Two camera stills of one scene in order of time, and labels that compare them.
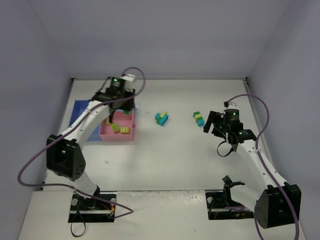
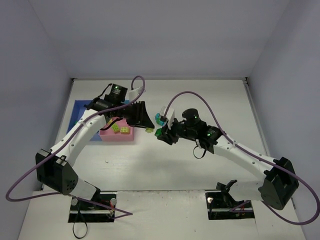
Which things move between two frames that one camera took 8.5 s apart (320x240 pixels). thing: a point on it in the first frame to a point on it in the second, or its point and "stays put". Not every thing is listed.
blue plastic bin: (79, 105) stays put
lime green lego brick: (115, 127) stays put
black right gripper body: (215, 123) to (172, 132)
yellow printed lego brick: (125, 130) stays put
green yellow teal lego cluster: (199, 119) to (158, 132)
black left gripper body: (122, 100) to (135, 113)
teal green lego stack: (161, 119) stays put
